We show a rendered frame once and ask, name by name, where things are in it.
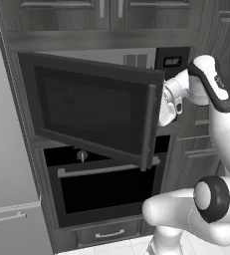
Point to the black built-in oven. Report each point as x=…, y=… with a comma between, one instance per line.
x=103, y=192

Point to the dark wood cupboard door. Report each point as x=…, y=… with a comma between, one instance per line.
x=53, y=13
x=159, y=13

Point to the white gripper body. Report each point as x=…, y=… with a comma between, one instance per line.
x=166, y=111

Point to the grey fridge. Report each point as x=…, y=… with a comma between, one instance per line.
x=7, y=132

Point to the black oven door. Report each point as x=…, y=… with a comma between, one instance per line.
x=106, y=196

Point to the black microwave door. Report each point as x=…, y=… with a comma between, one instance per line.
x=86, y=106

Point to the black microwave oven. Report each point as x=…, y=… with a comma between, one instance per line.
x=173, y=61

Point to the dark grey drawer front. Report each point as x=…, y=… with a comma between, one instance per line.
x=108, y=232

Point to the silver oven knob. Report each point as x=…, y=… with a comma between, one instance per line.
x=82, y=155

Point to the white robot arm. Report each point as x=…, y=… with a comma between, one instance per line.
x=226, y=132

